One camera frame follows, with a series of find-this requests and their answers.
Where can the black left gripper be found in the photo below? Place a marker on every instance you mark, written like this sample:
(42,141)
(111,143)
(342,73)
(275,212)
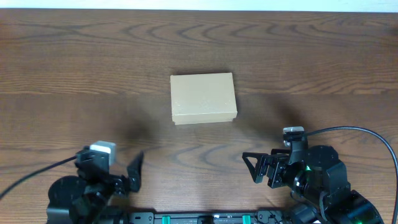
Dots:
(120,185)

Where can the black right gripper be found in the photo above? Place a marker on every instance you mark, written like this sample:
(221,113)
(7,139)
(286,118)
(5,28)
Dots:
(278,161)

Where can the cardboard box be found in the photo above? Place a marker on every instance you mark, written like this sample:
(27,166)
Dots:
(203,98)

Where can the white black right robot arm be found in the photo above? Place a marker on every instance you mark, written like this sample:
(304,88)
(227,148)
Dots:
(318,181)

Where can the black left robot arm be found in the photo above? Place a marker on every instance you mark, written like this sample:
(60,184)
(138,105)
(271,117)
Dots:
(83,199)

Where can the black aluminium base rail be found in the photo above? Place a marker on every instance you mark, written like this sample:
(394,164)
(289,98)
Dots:
(258,217)

